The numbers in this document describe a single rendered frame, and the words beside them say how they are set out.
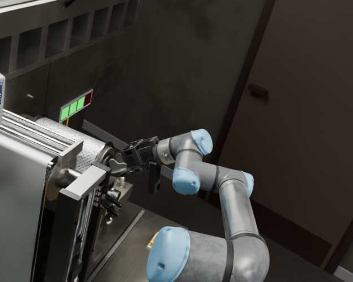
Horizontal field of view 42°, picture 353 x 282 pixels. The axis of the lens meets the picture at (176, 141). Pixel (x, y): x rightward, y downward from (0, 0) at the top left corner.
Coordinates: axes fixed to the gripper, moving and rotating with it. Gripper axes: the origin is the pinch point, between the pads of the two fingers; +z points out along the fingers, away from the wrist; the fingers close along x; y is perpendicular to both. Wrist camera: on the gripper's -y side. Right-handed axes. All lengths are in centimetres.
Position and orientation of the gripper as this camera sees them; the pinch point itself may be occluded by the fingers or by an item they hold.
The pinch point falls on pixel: (112, 173)
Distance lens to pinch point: 149.9
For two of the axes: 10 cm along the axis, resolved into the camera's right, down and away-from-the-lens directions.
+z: -8.6, 2.5, 4.4
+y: -3.9, -8.9, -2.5
